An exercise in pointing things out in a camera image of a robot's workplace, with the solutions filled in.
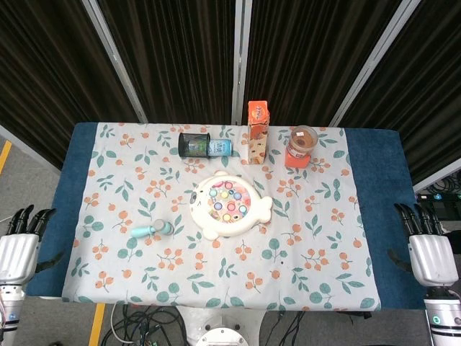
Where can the black pleated partition panel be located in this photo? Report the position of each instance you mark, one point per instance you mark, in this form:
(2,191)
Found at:
(306,47)
(432,90)
(43,72)
(173,54)

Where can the tall orange snack box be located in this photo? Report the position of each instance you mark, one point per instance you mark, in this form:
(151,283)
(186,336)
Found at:
(258,137)

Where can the blue table cover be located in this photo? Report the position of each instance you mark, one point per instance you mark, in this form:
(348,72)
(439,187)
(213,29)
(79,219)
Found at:
(374,162)

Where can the silver partition post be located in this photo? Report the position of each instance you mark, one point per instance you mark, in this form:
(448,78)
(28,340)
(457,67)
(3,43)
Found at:
(114,57)
(372,65)
(242,54)

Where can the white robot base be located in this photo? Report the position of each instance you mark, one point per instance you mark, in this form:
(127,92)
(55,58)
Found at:
(221,329)

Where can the black power strip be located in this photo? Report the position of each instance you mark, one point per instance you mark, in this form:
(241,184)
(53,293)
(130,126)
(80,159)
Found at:
(437,197)

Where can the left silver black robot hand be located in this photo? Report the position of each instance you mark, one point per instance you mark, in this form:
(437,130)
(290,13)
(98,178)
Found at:
(18,256)

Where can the floral print tablecloth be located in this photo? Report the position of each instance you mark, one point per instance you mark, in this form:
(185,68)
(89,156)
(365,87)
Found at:
(223,274)

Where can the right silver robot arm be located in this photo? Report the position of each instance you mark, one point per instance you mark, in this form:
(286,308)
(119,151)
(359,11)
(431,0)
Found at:
(443,317)

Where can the teal toy hammer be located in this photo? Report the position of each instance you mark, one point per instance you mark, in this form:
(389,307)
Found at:
(144,231)

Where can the white whack-a-mole toy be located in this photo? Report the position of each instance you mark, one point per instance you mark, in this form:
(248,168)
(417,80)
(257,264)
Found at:
(230,223)

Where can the clear plastic cookie jar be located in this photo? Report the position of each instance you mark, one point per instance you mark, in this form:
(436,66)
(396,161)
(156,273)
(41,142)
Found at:
(302,140)

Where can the black mesh pen cup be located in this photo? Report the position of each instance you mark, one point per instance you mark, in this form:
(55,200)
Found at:
(192,144)

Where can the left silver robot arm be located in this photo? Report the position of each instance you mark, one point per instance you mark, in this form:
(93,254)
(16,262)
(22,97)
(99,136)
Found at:
(11,310)

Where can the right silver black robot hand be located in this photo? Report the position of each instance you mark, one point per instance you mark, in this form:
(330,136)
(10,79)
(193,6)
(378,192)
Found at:
(432,259)

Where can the blue drinks can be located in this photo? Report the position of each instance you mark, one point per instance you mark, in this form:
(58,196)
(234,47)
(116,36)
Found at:
(220,147)

